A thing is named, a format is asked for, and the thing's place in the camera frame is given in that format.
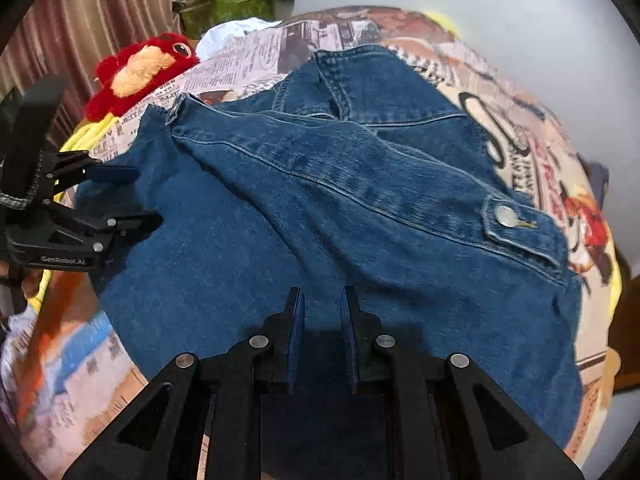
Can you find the blue denim jacket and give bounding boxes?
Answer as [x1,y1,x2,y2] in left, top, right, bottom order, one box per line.
[75,46,582,479]

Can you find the red plush toy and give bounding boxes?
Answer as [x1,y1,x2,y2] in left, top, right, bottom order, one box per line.
[85,32,200,122]

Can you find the striped brown curtain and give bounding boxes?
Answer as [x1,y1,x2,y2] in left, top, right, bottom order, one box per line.
[1,0,179,148]

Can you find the white cloth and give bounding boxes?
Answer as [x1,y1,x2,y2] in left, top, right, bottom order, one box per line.
[195,18,281,61]

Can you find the green storage box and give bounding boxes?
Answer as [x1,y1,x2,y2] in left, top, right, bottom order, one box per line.
[172,0,274,39]

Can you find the purple backpack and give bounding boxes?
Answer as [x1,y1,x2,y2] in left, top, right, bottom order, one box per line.
[579,156,610,209]

